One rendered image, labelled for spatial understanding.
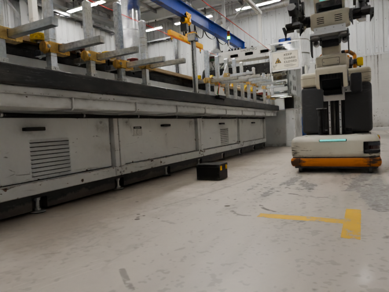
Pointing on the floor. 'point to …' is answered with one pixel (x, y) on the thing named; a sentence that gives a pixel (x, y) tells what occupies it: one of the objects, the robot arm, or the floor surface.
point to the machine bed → (106, 143)
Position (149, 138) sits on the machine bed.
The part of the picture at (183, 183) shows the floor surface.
